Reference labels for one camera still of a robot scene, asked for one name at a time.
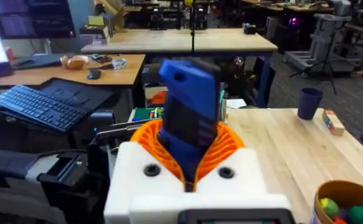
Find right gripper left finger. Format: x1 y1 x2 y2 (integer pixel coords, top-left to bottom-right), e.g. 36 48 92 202
103 119 187 224

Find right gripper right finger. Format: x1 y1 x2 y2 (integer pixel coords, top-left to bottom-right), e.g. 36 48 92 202
196 121 269 196

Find blue electric screwdriver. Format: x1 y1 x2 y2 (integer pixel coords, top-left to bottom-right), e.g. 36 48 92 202
156 58 222 184

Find green board with blocks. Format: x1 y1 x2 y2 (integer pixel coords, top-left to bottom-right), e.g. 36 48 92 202
130 107 165 123

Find white paper sheet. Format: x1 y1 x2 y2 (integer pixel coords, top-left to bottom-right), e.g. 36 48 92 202
226 98 247 110

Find black keyboard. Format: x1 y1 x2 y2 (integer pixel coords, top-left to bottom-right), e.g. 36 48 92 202
0 83 90 134

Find brown tub with toys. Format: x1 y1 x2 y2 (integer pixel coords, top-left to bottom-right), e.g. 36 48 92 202
311 179 363 224

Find dark purple cup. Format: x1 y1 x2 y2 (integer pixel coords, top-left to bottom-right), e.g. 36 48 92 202
298 87 324 121

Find black computer mouse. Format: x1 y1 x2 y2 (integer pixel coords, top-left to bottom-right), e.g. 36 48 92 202
87 68 102 80

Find colourful wooden toy block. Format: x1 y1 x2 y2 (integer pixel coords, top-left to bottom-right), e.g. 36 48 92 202
321 108 346 137

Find wooden desk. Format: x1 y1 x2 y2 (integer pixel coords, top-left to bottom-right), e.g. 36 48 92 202
0 54 147 108

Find brown headphones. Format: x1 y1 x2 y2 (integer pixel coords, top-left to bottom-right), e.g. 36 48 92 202
59 55 90 71

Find flat black laptop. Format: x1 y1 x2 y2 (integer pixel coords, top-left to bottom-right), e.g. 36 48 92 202
11 52 76 70

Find long wooden table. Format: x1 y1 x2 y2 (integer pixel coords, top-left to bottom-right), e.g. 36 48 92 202
80 28 278 108

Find black tripod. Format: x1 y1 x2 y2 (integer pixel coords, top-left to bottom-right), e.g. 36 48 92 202
289 30 338 96

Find stack of boxes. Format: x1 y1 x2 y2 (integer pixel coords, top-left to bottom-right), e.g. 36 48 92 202
79 14 116 47

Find small black box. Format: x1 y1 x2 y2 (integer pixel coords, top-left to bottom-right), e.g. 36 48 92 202
243 24 258 35

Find dark computer monitor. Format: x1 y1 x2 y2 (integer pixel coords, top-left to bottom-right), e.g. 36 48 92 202
0 0 77 40

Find grey machine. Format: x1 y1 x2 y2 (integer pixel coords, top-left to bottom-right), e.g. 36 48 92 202
285 14 353 73

